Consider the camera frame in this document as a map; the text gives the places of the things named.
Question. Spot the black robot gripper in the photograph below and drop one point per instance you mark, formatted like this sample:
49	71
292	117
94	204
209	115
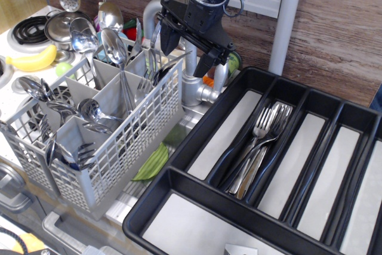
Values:
199	22

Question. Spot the silver fork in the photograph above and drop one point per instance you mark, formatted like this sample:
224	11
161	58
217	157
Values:
159	74
260	129
253	159
152	49
144	87

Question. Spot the silver knife in basket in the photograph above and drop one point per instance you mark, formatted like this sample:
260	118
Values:
136	49

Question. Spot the grey plastic cutlery basket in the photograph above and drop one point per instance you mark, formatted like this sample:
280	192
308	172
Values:
116	158

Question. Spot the black cutlery tray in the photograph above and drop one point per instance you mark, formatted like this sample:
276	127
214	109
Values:
317	190

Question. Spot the silver fork front corner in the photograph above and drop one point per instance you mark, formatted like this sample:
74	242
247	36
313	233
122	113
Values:
78	159

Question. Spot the silver sink faucet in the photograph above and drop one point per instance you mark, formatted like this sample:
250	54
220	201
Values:
194	91

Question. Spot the green canned food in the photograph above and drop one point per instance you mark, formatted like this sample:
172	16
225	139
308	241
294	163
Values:
234	62

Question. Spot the red toy tomato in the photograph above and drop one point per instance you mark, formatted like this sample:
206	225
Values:
131	33

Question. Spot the silver slotted spoon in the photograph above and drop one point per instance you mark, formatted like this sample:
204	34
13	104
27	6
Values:
116	51

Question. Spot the hanging silver ladle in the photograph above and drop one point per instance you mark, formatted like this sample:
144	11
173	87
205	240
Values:
110	16

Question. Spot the large silver serving spoon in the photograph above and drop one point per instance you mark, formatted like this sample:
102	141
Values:
85	41

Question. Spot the small silver ladle spoon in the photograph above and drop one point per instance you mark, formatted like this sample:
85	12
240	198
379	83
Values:
90	110

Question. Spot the green leaf-shaped mat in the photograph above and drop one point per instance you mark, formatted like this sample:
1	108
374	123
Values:
153	165

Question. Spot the green toy ball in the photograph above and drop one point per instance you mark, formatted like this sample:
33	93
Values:
62	68

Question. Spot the steel pot lid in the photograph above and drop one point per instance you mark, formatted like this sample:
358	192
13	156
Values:
57	28

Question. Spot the black stove burner coil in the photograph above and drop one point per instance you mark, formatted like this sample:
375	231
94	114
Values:
31	31

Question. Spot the silver spoon left corner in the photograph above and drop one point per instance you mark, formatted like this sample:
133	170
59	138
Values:
33	88

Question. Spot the yellow toy banana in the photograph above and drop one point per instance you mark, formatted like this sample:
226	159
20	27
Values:
36	62

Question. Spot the grey metal post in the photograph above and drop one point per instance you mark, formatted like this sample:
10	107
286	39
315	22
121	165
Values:
285	22

